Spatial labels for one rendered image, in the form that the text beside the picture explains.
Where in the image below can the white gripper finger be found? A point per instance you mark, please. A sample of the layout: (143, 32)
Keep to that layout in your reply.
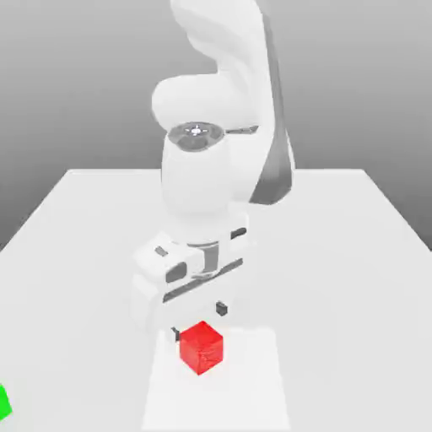
(221, 308)
(175, 334)

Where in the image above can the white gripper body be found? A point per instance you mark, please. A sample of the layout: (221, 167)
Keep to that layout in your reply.
(202, 290)

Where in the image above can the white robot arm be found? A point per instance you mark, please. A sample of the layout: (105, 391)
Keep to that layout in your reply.
(199, 182)

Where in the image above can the small red cube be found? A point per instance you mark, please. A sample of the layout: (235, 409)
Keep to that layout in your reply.
(201, 347)

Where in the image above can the small green cube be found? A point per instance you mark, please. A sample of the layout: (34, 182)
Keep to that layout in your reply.
(4, 403)

